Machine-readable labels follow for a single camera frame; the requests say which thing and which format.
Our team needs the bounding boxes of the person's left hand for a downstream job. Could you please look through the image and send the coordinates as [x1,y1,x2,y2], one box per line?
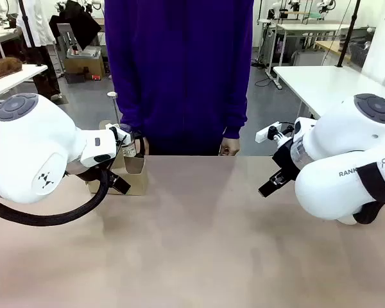
[219,137,242,157]

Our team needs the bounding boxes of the purple hoodie torso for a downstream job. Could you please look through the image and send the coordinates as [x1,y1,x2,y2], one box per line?
[104,0,255,157]

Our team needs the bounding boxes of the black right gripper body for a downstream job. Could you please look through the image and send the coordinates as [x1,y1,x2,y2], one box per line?
[271,140,301,181]

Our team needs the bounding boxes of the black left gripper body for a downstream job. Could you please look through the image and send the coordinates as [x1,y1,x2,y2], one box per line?
[65,158,118,187]

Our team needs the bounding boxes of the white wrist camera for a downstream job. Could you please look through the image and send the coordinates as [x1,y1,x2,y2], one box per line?
[104,123,130,141]
[255,121,296,144]

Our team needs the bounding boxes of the brown furry item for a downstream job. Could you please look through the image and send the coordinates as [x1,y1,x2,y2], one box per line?
[0,56,23,82]

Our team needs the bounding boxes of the large white table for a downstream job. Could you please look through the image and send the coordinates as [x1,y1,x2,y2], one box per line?
[272,65,385,120]

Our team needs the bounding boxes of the white table with brown fur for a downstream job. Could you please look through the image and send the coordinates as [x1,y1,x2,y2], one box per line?
[0,64,49,104]

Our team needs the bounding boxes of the white metal frame desk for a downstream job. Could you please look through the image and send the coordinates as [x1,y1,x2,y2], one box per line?
[257,18,351,90]

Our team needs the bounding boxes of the person in white coat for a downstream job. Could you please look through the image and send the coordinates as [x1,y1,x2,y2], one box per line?
[17,0,64,101]

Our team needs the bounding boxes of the person's right hand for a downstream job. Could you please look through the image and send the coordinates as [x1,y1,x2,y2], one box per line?
[128,130,149,158]

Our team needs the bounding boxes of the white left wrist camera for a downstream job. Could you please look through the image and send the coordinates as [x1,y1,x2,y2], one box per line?
[104,123,130,141]

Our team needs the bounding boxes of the black stand pole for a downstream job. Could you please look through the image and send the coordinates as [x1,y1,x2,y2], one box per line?
[336,0,362,68]

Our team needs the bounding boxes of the small white round stool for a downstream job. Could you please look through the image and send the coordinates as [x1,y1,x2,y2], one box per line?
[106,91,119,124]

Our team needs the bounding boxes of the black floor cable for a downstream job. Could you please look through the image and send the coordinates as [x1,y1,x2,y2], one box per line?
[250,60,278,89]

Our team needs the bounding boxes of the person's right forearm purple sleeve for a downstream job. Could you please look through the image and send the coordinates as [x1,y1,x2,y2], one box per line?
[112,73,146,134]

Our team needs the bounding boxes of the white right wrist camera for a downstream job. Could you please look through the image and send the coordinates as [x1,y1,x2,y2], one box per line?
[255,121,296,144]

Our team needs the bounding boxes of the small cardboard box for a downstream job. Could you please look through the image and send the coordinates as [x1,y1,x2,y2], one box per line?
[85,120,150,196]

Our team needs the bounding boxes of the grey device on box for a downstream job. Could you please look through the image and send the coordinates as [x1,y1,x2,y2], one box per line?
[66,45,102,60]

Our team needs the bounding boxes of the cardboard box on floor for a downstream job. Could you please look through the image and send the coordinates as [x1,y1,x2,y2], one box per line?
[64,56,106,81]

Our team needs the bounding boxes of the black hanging cloth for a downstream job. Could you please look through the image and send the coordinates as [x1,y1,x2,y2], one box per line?
[48,0,103,52]

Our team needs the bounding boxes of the black braided cable hose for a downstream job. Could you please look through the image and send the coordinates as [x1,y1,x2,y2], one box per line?
[0,166,116,227]

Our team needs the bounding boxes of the person's left forearm purple sleeve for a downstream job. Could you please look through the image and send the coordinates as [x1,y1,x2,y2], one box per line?
[223,73,248,140]

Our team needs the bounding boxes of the grey wire basket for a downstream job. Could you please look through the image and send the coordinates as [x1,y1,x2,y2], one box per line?
[348,39,373,69]

